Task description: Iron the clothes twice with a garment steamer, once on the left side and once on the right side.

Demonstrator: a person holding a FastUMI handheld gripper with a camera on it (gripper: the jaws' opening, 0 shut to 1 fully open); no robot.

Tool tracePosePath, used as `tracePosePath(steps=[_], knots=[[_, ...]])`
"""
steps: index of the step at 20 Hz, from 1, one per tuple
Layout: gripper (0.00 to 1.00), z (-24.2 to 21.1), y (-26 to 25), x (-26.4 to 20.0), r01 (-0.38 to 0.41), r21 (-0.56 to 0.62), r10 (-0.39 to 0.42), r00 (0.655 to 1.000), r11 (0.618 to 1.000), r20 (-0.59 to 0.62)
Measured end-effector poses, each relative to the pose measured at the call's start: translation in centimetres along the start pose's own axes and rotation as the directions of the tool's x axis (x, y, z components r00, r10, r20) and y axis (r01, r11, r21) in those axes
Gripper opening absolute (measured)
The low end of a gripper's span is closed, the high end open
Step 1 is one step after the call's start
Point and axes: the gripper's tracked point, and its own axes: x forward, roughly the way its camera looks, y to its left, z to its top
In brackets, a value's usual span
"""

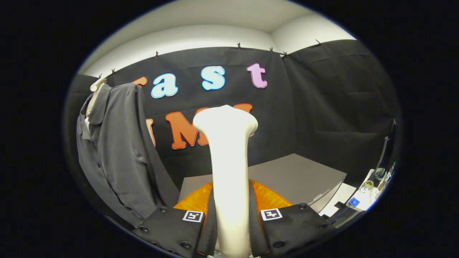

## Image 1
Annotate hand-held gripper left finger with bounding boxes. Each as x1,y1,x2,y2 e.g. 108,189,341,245
131,181,217,258

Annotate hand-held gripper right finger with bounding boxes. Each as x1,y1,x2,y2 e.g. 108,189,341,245
249,179,337,258

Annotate dark grey button shirt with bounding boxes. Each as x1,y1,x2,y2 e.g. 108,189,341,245
76,83,180,227

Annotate cream clothes hanger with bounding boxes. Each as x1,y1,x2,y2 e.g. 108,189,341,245
85,77,107,119

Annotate grey cabinet with drawers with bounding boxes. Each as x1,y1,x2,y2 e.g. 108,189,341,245
178,153,347,215

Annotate black backdrop cloth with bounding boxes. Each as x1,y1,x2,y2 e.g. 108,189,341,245
65,39,402,230

